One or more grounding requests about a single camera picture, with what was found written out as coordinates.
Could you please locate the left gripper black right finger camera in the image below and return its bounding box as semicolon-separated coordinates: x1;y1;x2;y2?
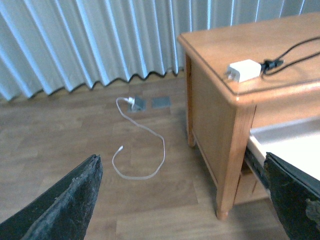
264;152;320;240

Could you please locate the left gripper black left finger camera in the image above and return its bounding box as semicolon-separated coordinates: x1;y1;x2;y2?
0;154;103;240

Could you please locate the wooden drawer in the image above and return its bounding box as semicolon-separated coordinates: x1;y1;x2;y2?
244;117;320;196

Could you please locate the black charger cable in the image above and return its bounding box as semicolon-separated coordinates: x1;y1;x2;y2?
260;36;320;76

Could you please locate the white charger adapter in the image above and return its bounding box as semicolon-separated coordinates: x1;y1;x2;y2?
225;59;262;83

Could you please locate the wooden nightstand cabinet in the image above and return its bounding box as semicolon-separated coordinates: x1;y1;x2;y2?
178;12;320;220

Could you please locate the open grey floor socket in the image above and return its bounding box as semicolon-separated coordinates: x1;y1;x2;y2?
128;95;146;113

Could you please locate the closed grey floor socket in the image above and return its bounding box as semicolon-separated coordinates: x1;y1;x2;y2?
151;96;171;109

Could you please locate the grey pleated curtain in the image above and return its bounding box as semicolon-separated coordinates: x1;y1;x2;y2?
0;0;320;101

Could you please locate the white cable on floor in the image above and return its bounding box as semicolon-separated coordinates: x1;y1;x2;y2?
112;96;166;180

